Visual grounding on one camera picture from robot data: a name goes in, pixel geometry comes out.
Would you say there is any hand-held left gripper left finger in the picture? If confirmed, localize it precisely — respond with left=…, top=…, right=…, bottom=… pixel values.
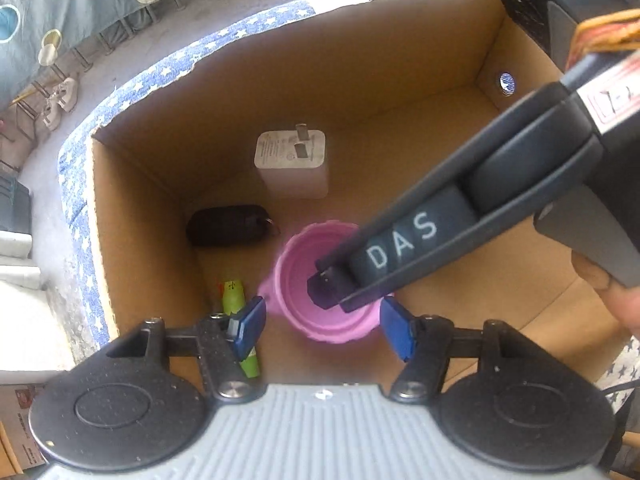
left=107, top=296, right=268, bottom=403

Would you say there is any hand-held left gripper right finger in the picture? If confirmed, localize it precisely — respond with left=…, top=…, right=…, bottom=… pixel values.
left=380, top=296, right=531, bottom=403

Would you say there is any white charger plug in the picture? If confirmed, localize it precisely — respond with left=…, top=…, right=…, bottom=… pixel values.
left=254, top=124, right=331, bottom=201

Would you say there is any beige shoe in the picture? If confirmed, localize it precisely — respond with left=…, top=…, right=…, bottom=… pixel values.
left=42, top=97, right=64, bottom=131
left=52, top=77, right=79, bottom=111

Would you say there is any brown cardboard box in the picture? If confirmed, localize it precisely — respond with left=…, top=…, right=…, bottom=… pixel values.
left=90, top=0, right=640, bottom=386

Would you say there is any green marker pen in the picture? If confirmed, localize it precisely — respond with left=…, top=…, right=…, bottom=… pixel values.
left=219, top=279, right=262, bottom=381

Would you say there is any black key fob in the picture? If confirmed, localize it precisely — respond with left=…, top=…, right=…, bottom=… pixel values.
left=186, top=204, right=281, bottom=248

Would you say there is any grey cloth with circles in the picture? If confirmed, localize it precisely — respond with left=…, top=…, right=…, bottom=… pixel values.
left=0, top=0, right=321, bottom=106

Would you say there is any pink plastic cup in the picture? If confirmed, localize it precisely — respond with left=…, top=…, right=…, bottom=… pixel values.
left=257, top=220, right=396, bottom=345

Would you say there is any person's right hand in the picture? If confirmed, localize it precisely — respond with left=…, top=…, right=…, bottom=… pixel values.
left=572, top=252, right=640, bottom=336

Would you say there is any grey panel board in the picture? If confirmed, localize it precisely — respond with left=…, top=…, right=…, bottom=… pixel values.
left=0, top=175, right=33, bottom=236

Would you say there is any printed cardboard carton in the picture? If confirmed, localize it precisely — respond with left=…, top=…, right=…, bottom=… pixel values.
left=0, top=382, right=47, bottom=476

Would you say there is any orange woven band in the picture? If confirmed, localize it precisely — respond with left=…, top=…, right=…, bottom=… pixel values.
left=570, top=9, right=640, bottom=57

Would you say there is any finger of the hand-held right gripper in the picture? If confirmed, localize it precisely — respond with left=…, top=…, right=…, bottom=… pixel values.
left=306, top=269, right=359, bottom=310

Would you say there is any star-patterned blanket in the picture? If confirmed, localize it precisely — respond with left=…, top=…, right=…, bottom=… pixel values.
left=57, top=0, right=640, bottom=396

